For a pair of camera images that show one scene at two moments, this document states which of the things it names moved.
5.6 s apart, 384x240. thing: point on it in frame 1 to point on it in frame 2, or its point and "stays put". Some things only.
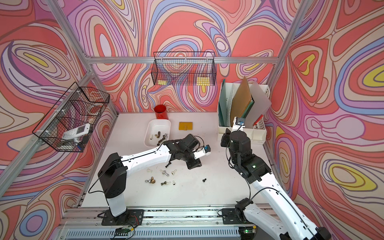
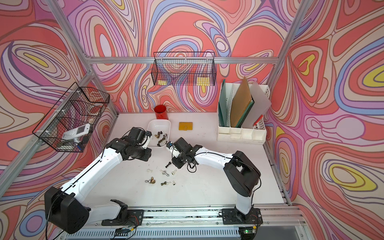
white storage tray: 158,132 stays put
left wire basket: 67,126 stays put
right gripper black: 226,137 to 175,162
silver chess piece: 164,172 stays put
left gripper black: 195,164 to 147,154
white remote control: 76,132 stays put
